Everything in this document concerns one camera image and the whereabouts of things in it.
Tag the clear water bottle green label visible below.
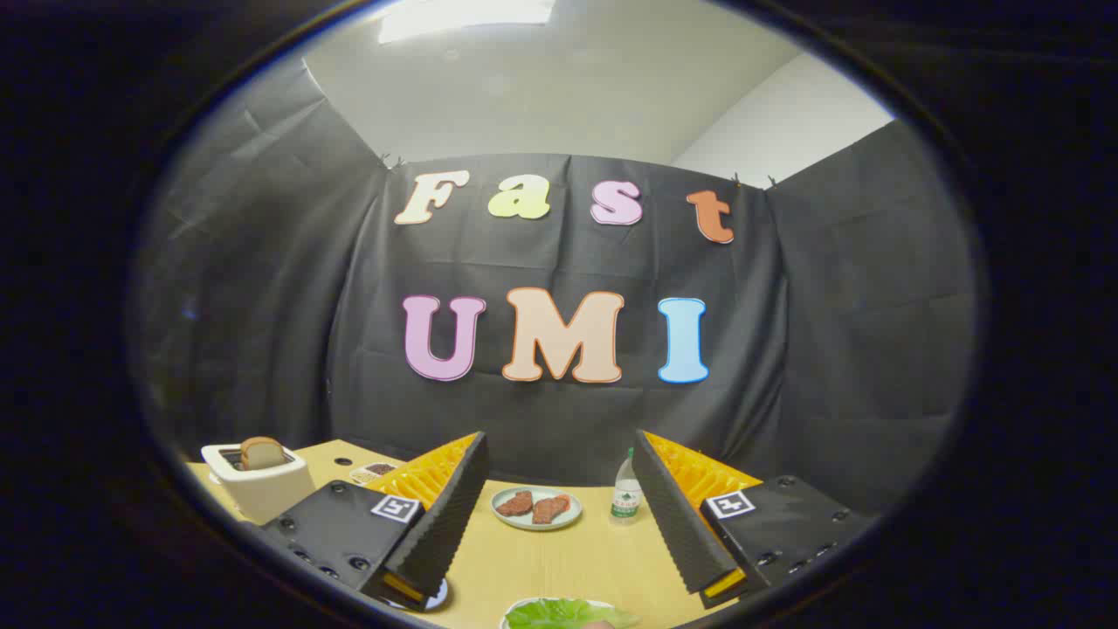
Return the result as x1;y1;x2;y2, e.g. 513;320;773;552
610;448;645;525

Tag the ceiling light panel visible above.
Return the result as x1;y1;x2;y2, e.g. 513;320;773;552
377;0;556;45

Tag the white plate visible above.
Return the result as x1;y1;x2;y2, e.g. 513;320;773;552
500;597;647;629

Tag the green lettuce leaf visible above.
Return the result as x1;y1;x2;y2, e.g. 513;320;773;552
505;598;643;629

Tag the blue plate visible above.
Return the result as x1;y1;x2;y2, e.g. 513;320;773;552
384;577;451;612

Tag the plain white bread slice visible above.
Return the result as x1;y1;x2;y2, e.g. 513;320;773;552
240;436;287;471

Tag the black backdrop cloth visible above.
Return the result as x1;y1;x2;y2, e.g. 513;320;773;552
131;57;979;516

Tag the white toaster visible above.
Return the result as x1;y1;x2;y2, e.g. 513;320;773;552
201;439;317;525

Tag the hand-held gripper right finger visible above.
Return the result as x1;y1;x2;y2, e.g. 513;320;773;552
633;430;879;610

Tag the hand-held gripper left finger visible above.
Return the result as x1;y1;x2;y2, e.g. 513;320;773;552
260;431;490;612

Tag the pale green plate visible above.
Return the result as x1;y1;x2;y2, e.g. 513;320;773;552
490;486;583;532

